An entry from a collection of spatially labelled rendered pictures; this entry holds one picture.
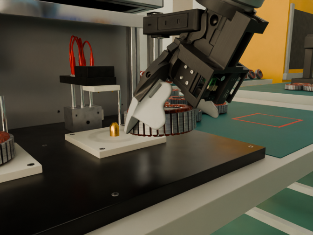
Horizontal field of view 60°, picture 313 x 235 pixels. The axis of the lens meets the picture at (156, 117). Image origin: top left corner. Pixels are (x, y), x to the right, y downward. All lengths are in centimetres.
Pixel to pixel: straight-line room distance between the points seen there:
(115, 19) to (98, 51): 17
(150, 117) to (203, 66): 9
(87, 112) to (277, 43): 346
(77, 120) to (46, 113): 13
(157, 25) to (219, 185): 25
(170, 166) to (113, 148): 11
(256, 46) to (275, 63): 37
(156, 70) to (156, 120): 6
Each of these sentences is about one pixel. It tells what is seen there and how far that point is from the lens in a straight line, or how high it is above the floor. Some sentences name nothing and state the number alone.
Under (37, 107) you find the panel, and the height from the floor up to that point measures 82.
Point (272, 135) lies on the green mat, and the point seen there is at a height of 75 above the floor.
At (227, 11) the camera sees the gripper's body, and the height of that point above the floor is 98.
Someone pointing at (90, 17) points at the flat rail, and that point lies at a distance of 63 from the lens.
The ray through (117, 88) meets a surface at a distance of 58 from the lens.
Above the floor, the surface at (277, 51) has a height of 108.
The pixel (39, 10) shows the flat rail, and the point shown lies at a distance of 60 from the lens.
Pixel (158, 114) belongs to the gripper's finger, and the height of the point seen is 86.
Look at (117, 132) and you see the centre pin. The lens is 55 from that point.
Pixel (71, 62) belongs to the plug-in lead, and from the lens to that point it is 64.
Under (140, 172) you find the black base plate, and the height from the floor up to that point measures 77.
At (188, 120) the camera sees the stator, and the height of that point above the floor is 85.
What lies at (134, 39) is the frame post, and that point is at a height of 99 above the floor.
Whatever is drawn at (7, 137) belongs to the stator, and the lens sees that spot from 46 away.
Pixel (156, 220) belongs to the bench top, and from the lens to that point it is 34.
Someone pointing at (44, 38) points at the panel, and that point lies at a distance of 76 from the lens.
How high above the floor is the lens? 93
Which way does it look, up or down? 11 degrees down
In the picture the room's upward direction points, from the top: straight up
